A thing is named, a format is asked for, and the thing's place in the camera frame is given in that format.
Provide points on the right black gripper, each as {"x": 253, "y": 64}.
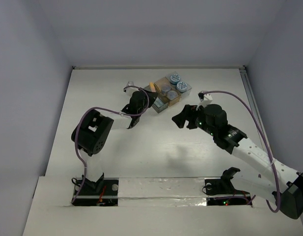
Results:
{"x": 188, "y": 112}

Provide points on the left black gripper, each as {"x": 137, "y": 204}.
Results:
{"x": 146, "y": 96}

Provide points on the orange marker cap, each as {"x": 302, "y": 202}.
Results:
{"x": 152, "y": 87}

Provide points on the clear jar of pins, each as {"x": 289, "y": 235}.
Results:
{"x": 172, "y": 94}
{"x": 165, "y": 88}

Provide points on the blue highlighter marker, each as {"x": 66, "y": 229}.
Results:
{"x": 158, "y": 102}

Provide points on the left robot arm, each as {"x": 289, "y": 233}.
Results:
{"x": 92, "y": 131}

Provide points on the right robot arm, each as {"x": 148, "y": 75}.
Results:
{"x": 282, "y": 184}

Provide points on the dark grey plastic container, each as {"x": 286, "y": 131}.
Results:
{"x": 163, "y": 99}

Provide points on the amber plastic container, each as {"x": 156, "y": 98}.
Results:
{"x": 162, "y": 81}

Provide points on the clear plastic container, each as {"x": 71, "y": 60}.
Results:
{"x": 183, "y": 95}

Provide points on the silver foil tape strip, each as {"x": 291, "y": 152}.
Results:
{"x": 161, "y": 192}

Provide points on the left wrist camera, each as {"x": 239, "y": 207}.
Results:
{"x": 129, "y": 89}

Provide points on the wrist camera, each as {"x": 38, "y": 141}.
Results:
{"x": 205, "y": 99}
{"x": 129, "y": 89}

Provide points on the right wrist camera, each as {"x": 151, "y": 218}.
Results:
{"x": 205, "y": 99}

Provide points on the aluminium rail right edge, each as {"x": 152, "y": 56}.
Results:
{"x": 253, "y": 106}

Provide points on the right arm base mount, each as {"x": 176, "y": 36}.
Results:
{"x": 220, "y": 191}

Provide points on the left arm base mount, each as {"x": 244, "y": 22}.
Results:
{"x": 103, "y": 193}

